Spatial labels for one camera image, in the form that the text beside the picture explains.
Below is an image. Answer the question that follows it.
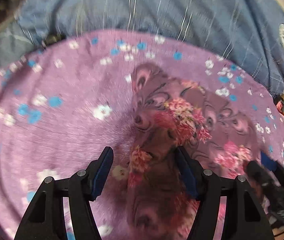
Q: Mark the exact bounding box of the maroon pink floral garment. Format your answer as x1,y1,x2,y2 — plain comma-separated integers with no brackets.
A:
127,63,259,239

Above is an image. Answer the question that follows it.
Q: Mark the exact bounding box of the purple floral bed sheet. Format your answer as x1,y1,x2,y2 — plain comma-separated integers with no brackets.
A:
0,30,284,239

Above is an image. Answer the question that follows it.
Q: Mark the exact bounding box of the grey blue plaid pillow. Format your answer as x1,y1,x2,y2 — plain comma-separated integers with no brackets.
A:
0,22,41,67

